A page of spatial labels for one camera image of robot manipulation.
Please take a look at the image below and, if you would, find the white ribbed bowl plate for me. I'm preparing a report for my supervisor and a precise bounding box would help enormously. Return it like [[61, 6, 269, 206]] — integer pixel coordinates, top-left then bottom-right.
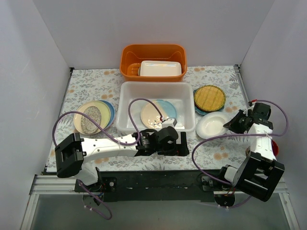
[[196, 112, 230, 139]]

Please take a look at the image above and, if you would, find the beige and blue plate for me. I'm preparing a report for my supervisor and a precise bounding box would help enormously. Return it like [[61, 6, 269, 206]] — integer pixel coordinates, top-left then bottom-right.
[[141, 100, 177, 129]]

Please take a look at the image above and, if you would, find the speckled oval plate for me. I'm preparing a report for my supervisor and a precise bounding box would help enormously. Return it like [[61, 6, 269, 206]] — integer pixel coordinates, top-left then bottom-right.
[[81, 106, 102, 135]]

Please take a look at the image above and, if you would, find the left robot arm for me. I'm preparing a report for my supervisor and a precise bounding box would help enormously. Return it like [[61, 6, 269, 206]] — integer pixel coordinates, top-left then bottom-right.
[[55, 126, 189, 192]]

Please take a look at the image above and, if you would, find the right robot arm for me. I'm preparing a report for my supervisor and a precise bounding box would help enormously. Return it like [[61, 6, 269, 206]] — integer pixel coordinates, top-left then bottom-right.
[[217, 100, 285, 202]]

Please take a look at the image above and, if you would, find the white plastic bin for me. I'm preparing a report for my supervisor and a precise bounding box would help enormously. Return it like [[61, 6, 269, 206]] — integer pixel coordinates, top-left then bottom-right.
[[116, 81, 196, 134]]

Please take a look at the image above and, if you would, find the teal beaded plate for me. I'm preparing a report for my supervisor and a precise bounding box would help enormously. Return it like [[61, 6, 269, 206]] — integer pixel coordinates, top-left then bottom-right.
[[194, 104, 224, 116]]

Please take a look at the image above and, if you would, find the floral table mat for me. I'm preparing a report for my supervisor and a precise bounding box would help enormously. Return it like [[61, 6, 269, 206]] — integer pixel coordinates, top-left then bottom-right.
[[55, 66, 249, 171]]

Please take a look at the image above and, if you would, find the woven bamboo yellow plate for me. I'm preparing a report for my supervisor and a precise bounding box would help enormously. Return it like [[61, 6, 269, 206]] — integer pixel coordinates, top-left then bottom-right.
[[194, 85, 226, 112]]

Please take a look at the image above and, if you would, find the red round object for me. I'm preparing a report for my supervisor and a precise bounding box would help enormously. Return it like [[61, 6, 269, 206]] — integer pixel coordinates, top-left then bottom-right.
[[272, 140, 279, 156]]

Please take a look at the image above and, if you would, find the cream yellow plate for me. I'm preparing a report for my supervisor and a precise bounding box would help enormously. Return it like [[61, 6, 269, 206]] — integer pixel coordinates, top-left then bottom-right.
[[73, 101, 111, 135]]

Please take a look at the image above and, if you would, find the white rectangular dish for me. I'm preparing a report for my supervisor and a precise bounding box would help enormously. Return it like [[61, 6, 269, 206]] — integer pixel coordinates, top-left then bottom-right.
[[138, 60, 182, 77]]

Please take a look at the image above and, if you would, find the orange plastic basket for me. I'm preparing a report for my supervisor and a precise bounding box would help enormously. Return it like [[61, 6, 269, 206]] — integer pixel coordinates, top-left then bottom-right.
[[119, 44, 188, 82]]

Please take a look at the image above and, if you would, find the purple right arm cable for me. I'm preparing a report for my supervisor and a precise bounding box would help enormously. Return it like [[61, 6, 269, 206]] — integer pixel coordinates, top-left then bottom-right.
[[191, 99, 289, 208]]

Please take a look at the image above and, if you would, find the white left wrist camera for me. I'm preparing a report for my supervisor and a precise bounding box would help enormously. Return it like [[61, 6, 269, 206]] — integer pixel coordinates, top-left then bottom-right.
[[161, 118, 177, 128]]

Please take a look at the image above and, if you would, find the aluminium frame rail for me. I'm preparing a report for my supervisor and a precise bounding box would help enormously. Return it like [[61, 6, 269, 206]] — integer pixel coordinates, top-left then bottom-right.
[[30, 175, 76, 195]]

